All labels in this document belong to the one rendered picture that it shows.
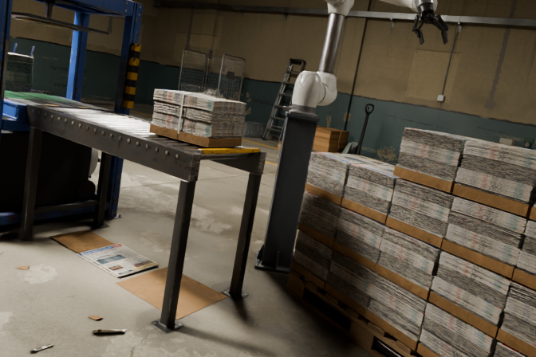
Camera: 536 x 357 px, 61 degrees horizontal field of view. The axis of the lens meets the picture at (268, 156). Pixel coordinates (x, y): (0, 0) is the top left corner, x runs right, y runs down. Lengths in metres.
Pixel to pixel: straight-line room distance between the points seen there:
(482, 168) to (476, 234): 0.25
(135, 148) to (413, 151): 1.26
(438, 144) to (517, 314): 0.69
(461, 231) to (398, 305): 0.46
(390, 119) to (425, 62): 1.24
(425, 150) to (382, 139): 7.26
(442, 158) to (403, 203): 0.27
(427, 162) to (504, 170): 0.32
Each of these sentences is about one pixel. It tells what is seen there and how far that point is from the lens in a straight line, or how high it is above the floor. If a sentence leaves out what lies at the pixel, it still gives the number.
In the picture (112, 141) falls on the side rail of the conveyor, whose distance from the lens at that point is 2.32.
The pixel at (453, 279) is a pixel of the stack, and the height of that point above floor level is 0.51.
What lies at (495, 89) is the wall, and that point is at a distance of 8.86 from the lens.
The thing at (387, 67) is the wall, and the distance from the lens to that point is 9.38.
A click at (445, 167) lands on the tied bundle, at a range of 1.98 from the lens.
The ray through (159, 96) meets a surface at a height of 0.99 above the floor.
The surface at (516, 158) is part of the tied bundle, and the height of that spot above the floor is 1.03.
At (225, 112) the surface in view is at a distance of 2.18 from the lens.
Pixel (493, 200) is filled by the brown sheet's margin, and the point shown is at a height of 0.86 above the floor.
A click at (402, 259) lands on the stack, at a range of 2.11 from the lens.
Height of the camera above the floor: 1.12
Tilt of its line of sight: 8 degrees down
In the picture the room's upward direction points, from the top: 10 degrees clockwise
